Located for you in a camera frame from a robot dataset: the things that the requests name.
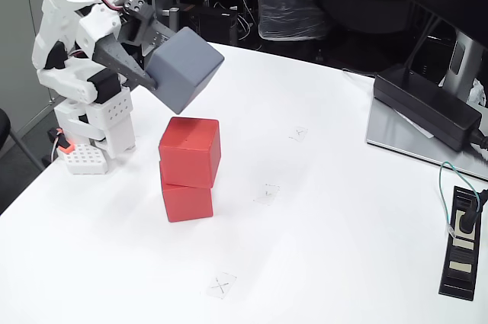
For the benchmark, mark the black chair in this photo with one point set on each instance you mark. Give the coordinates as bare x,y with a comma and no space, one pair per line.
3,126

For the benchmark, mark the black equipment box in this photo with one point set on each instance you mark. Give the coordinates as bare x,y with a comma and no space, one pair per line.
213,21

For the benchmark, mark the grey wooden block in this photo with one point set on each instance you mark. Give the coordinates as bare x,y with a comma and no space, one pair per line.
185,68

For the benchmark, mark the silver monitor stand column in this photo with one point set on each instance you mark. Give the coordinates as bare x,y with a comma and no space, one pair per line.
463,57

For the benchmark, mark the crumpled white paper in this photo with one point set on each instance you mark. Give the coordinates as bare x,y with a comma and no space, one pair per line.
481,91

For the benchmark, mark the black power strip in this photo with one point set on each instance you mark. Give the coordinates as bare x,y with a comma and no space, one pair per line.
461,274

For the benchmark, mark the silver monitor stand base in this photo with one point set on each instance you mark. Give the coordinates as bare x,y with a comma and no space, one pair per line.
392,137

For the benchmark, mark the black power adapter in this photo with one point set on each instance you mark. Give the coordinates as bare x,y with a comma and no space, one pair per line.
419,106

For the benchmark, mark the black power plug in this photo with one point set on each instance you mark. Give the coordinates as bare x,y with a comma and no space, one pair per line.
467,221

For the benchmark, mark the silver metal post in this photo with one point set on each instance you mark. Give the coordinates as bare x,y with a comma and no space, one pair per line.
173,21

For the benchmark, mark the white perforated table clamp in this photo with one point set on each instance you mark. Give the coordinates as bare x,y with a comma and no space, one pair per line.
85,160

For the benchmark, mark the red wooden block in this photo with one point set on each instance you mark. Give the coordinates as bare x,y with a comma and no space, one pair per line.
188,152
187,204

